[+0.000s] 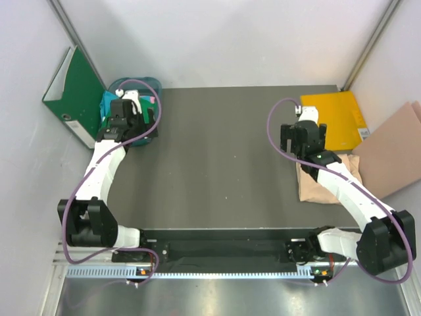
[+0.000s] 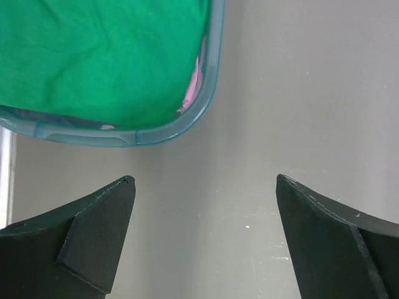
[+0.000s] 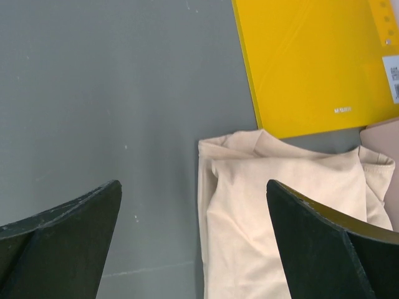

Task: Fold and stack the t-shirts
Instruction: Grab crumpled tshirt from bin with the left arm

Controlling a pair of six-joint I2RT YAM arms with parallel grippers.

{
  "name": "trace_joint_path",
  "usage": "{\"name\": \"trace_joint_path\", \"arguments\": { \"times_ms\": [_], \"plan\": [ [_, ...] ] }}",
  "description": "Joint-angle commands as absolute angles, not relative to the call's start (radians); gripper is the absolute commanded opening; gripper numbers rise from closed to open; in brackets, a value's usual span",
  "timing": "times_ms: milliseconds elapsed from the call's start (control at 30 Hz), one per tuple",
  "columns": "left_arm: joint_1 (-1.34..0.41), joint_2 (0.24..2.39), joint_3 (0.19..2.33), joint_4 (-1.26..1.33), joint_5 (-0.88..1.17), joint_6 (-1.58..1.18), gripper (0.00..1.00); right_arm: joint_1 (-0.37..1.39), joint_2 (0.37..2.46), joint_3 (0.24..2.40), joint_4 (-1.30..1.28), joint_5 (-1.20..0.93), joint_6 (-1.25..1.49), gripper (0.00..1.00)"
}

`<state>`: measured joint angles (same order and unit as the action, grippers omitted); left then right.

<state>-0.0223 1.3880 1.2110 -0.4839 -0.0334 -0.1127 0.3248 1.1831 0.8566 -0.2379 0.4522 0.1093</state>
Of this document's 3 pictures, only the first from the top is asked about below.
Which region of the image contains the green t shirt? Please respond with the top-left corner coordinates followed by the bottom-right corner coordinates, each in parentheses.
top-left (96, 99), bottom-right (158, 142)

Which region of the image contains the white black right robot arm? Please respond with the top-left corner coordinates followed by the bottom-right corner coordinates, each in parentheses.
top-left (280, 107), bottom-right (416, 276)

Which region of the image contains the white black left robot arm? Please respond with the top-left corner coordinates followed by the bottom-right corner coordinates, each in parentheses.
top-left (57, 89), bottom-right (159, 261)

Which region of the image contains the blue t shirt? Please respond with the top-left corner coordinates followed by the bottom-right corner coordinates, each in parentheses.
top-left (99, 91), bottom-right (118, 118)

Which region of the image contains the yellow folder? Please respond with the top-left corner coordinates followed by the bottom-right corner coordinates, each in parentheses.
top-left (301, 91), bottom-right (370, 151)

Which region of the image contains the teal plastic bin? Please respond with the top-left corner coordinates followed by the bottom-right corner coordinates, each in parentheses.
top-left (109, 77), bottom-right (161, 150)

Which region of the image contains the beige folded t shirt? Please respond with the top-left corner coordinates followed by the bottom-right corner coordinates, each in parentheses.
top-left (295, 154), bottom-right (362, 204)

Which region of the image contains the green lever arch binder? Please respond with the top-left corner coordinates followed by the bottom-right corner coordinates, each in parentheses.
top-left (42, 47), bottom-right (104, 149)

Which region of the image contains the brown cardboard sheet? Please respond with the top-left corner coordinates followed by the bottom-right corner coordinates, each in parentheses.
top-left (353, 101), bottom-right (420, 199)

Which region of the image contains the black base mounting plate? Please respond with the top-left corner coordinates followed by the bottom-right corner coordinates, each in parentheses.
top-left (111, 228), bottom-right (349, 264)

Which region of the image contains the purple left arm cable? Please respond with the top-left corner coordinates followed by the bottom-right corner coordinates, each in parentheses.
top-left (62, 79), bottom-right (162, 289)

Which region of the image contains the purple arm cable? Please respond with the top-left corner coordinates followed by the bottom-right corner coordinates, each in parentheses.
top-left (62, 79), bottom-right (162, 289)
top-left (266, 97), bottom-right (414, 286)

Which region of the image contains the aluminium frame rail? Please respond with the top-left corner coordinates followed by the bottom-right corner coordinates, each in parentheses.
top-left (53, 242), bottom-right (113, 265)

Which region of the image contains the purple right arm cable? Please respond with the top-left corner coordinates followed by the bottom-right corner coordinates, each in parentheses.
top-left (266, 97), bottom-right (414, 286)

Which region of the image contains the grey slotted cable duct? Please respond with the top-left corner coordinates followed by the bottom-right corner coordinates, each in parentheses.
top-left (66, 265), bottom-right (332, 280)

